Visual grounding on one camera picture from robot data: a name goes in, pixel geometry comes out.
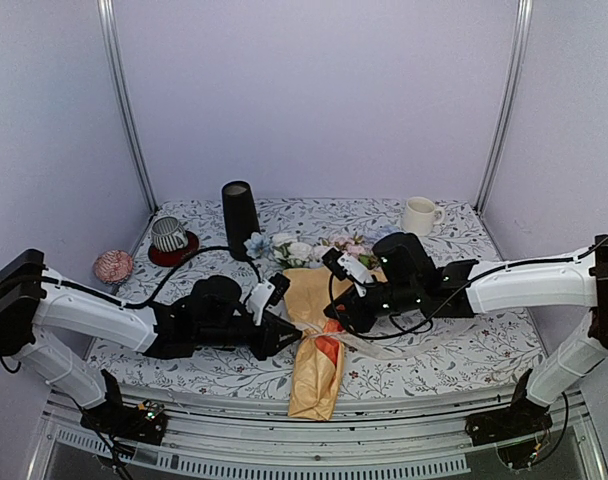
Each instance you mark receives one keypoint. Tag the white ceramic mug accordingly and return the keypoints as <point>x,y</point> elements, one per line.
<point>421,215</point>

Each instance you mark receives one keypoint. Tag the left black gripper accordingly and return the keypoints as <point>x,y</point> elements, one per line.
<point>275,328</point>

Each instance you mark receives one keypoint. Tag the aluminium frame post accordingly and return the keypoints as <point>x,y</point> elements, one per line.
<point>515,66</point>
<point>116,69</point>

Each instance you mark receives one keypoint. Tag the striped ceramic cup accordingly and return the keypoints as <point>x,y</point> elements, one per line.
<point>168,235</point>

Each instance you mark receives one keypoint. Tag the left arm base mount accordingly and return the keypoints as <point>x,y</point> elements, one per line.
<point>144,423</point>

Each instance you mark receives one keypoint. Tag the white printed ribbon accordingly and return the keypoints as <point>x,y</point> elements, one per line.
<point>364,345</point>

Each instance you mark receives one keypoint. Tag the right aluminium frame post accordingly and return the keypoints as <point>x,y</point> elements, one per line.
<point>515,66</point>

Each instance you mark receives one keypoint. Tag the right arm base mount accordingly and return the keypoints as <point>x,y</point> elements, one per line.
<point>521,417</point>

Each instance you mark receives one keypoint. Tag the aluminium front rail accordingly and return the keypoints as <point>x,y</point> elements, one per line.
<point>213,437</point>

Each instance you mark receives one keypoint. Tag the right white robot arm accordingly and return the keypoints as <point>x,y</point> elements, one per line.
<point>570,282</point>

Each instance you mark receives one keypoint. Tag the red round coaster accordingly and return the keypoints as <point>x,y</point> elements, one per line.
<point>171,259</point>

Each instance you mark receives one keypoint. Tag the tall black vase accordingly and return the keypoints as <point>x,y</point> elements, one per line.
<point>240,216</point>

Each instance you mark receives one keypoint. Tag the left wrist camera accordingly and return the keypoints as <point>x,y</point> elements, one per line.
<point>266,293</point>

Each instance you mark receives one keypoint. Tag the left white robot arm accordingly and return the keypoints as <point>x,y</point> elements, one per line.
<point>34,300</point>

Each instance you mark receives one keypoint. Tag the left aluminium frame post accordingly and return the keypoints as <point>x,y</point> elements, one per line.
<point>116,69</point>

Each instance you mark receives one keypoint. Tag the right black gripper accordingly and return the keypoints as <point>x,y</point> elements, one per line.
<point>354,313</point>

